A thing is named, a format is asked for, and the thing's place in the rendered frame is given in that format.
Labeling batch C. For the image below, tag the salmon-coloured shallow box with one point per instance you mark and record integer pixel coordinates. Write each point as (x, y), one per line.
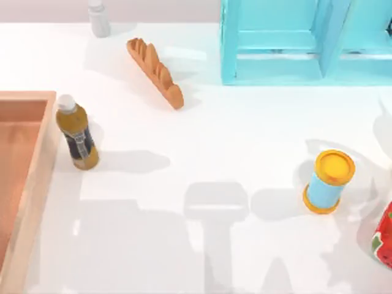
(21, 147)

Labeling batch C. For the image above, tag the red patterned carton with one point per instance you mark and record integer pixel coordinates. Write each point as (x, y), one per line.
(382, 239)

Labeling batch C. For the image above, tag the pale grey bottle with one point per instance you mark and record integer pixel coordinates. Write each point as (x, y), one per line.
(98, 20)

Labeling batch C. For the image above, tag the olive bottle with white cap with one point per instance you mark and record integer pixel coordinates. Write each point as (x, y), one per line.
(78, 134)

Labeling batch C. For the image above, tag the blue and yellow can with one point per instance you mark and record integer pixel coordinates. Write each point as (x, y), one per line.
(327, 183)

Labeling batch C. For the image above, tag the brown baguette bread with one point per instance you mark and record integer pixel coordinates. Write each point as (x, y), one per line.
(156, 72)

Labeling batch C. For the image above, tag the light blue rack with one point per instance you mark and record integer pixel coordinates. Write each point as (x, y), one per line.
(275, 65)

